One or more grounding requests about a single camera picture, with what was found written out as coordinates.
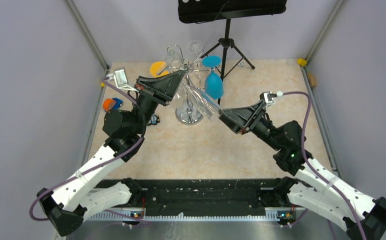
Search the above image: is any yellow corner clamp right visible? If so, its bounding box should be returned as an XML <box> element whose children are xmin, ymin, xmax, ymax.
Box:
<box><xmin>296</xmin><ymin>58</ymin><xmax>307</xmax><ymax>67</ymax></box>

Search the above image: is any clear glass back right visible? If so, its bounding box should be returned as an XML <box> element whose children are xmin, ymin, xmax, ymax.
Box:
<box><xmin>187</xmin><ymin>40</ymin><xmax>203</xmax><ymax>62</ymax></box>

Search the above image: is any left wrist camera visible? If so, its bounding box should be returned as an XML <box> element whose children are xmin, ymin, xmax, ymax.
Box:
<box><xmin>106</xmin><ymin>67</ymin><xmax>138</xmax><ymax>92</ymax></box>

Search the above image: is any chrome wine glass rack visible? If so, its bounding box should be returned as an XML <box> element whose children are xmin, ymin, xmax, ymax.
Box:
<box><xmin>165</xmin><ymin>44</ymin><xmax>220</xmax><ymax>126</ymax></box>

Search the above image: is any clear glass back left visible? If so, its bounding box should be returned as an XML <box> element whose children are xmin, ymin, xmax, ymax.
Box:
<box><xmin>165</xmin><ymin>44</ymin><xmax>183</xmax><ymax>71</ymax></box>

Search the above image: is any small blue owl toy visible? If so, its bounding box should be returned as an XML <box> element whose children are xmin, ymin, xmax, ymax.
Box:
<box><xmin>147</xmin><ymin>114</ymin><xmax>160</xmax><ymax>126</ymax></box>

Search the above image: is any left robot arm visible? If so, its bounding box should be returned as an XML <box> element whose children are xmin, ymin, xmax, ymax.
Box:
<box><xmin>34</xmin><ymin>70</ymin><xmax>185</xmax><ymax>237</ymax></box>

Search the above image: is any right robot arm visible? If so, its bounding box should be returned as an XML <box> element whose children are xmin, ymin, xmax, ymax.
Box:
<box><xmin>219</xmin><ymin>101</ymin><xmax>386</xmax><ymax>240</ymax></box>

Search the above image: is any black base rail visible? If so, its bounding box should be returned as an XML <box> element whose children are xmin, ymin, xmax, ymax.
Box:
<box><xmin>104</xmin><ymin>178</ymin><xmax>307</xmax><ymax>225</ymax></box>

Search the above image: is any purple cable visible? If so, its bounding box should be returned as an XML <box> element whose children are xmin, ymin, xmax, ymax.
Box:
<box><xmin>29</xmin><ymin>77</ymin><xmax>154</xmax><ymax>229</ymax></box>
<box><xmin>280</xmin><ymin>91</ymin><xmax>367</xmax><ymax>240</ymax></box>

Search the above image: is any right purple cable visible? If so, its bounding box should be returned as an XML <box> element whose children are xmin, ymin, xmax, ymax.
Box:
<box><xmin>280</xmin><ymin>91</ymin><xmax>367</xmax><ymax>240</ymax></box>

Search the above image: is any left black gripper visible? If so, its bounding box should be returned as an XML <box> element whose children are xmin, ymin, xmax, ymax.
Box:
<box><xmin>132</xmin><ymin>70</ymin><xmax>186</xmax><ymax>134</ymax></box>

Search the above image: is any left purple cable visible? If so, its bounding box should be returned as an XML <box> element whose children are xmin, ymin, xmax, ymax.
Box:
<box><xmin>29</xmin><ymin>77</ymin><xmax>154</xmax><ymax>229</ymax></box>

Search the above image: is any blue wine glass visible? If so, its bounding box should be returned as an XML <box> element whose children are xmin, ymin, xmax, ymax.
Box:
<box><xmin>202</xmin><ymin>55</ymin><xmax>224</xmax><ymax>100</ymax></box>

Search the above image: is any orange and blue toy car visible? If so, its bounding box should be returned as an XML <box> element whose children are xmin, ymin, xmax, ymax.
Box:
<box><xmin>102</xmin><ymin>97</ymin><xmax>123</xmax><ymax>112</ymax></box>

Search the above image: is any orange wine glass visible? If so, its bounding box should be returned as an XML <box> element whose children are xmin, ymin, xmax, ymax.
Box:
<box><xmin>149</xmin><ymin>61</ymin><xmax>170</xmax><ymax>78</ymax></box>

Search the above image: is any clear flute glass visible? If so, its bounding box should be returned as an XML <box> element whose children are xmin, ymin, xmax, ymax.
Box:
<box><xmin>181</xmin><ymin>83</ymin><xmax>222</xmax><ymax>121</ymax></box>

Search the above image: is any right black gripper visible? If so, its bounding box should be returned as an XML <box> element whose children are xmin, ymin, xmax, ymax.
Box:
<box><xmin>217</xmin><ymin>99</ymin><xmax>283</xmax><ymax>151</ymax></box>

